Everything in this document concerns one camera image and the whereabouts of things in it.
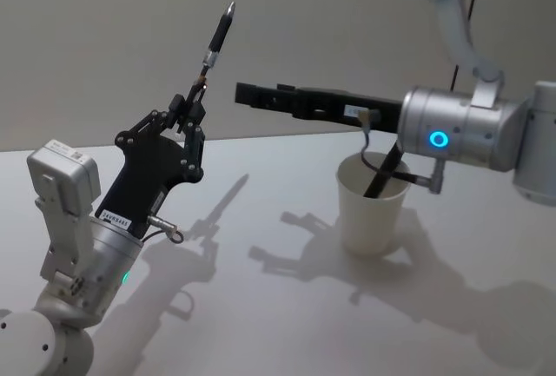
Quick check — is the white paper cup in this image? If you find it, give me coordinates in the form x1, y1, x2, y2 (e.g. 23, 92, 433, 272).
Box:
336, 151, 412, 256

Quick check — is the right gripper thin dark cable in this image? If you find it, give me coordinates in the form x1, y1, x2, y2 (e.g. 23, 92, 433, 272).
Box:
359, 108, 445, 195

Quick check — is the gripper thin dark cable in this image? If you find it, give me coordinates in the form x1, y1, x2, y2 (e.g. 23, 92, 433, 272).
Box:
359, 108, 445, 195
142, 214, 184, 246

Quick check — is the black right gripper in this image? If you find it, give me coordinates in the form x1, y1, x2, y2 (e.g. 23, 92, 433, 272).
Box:
234, 82, 406, 135

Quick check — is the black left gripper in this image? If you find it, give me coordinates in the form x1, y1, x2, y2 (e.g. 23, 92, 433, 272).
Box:
94, 82, 209, 241

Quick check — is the thin dark hanging cable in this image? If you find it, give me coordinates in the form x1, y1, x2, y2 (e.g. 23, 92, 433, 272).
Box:
450, 0, 486, 91

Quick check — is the left gripper thin dark cable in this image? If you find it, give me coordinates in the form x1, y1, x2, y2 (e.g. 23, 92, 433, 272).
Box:
142, 214, 184, 246

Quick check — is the black pen with silver tip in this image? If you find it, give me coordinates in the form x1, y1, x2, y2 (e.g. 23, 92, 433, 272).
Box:
195, 1, 237, 90

